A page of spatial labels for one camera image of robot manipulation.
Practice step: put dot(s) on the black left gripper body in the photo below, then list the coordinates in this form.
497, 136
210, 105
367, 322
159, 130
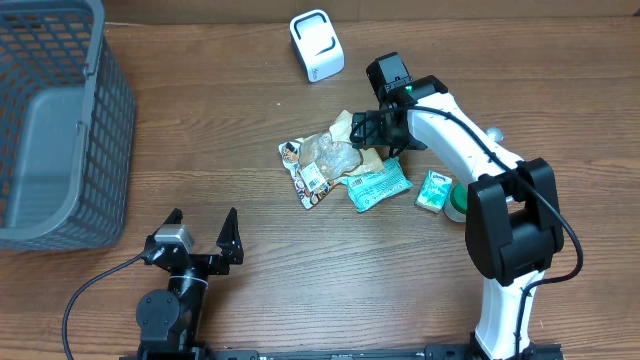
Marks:
206, 264

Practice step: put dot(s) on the brown snack bag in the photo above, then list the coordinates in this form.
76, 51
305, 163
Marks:
323, 160

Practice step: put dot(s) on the white barcode scanner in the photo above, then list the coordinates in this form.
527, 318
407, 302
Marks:
316, 44

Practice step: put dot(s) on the yellow dish soap bottle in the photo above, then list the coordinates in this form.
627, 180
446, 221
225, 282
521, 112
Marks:
495, 134

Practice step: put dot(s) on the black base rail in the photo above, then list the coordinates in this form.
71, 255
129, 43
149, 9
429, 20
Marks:
350, 355

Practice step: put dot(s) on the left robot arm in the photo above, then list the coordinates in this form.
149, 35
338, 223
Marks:
169, 319

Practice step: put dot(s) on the grey plastic shopping basket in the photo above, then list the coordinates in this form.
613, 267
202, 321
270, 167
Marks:
67, 128

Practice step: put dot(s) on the teal wafer packet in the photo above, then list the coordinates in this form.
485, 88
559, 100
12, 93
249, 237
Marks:
367, 190

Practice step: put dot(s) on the teal tissue pack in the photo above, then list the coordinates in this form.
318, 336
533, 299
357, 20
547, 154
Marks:
434, 191

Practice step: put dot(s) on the green lidded jar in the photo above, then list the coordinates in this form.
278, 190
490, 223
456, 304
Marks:
455, 207

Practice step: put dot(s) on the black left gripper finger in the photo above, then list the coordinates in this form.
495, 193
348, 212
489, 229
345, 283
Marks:
175, 217
229, 240

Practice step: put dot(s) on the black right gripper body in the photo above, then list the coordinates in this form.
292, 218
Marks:
382, 134

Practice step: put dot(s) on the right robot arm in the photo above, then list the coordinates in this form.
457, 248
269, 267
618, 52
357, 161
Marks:
512, 228

